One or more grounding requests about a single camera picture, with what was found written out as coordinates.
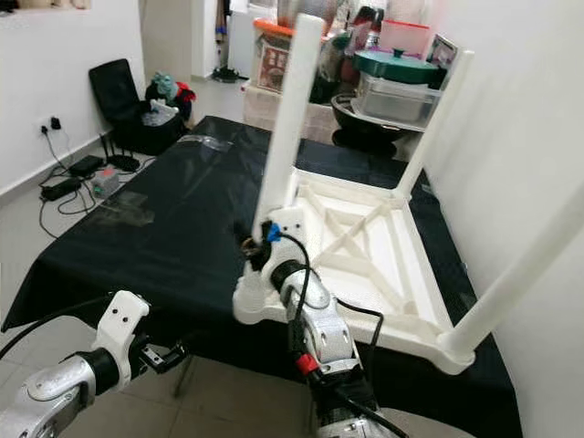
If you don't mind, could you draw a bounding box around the white plastic packet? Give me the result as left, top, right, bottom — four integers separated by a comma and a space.
149, 100, 182, 127

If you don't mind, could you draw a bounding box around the black round stand base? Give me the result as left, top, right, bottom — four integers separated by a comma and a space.
108, 153, 141, 172

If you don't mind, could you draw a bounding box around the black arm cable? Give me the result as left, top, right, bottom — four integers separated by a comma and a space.
0, 292, 115, 359
274, 233, 384, 348

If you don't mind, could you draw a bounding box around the black glossy bag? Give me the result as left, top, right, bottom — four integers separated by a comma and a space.
315, 32, 361, 103

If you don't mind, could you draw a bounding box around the printed cardboard box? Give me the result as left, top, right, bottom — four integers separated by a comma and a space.
429, 35, 459, 72

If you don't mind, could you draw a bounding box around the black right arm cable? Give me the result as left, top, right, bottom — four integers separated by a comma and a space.
274, 233, 384, 348

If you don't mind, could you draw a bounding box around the clear plastic container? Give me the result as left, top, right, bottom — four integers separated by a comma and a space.
351, 73, 443, 127

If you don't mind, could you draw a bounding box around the black open bag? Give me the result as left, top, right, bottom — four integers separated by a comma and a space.
89, 59, 193, 156

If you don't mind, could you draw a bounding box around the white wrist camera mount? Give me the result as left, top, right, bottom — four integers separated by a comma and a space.
96, 290, 151, 370
265, 205, 316, 266

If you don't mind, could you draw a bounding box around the clear tape cross patch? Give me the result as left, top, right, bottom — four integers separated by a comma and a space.
96, 192, 156, 229

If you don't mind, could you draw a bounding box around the clear tape strip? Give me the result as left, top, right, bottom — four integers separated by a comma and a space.
178, 134, 234, 151

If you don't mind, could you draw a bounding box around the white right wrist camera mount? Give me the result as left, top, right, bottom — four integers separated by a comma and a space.
265, 205, 316, 266

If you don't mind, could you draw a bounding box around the metal pot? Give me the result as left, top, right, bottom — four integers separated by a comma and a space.
278, 0, 343, 28

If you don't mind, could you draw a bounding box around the grey metal folding frame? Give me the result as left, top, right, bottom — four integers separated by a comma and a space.
173, 356, 194, 400

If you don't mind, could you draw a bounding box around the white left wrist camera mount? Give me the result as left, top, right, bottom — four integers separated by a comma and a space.
96, 290, 151, 370

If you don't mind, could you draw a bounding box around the pink plastic container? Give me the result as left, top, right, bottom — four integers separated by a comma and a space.
379, 18, 432, 56

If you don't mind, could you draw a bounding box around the black floor cloth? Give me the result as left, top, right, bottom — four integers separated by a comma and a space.
3, 117, 521, 438

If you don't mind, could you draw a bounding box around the black power adapter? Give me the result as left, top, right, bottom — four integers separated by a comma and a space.
68, 155, 106, 177
41, 178, 83, 202

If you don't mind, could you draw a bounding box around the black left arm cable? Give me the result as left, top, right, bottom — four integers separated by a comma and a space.
0, 292, 115, 359

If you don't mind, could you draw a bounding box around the grey power box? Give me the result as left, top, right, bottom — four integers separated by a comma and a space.
91, 166, 121, 197

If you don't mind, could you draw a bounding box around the beige cloth-covered stand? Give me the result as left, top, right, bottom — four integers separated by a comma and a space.
242, 82, 339, 142

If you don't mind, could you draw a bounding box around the green pot with lid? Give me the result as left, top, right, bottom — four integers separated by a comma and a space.
354, 47, 441, 85

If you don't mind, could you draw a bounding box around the white appliance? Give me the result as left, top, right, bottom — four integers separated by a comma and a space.
226, 9, 261, 81

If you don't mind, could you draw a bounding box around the orange-lidded storage box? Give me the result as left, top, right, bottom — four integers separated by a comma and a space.
254, 18, 297, 92

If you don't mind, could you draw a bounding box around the black wok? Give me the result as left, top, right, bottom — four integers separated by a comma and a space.
331, 91, 421, 156

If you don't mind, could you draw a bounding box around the black looped floor cable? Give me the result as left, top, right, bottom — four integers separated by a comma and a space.
39, 132, 99, 241

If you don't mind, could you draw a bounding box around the teal plush toy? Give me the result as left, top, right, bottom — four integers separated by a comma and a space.
151, 73, 182, 103

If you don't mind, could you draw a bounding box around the white plastic table top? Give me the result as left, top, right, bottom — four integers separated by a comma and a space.
231, 164, 480, 375

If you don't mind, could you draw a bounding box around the wall socket with plug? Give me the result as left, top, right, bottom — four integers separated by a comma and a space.
39, 114, 65, 138

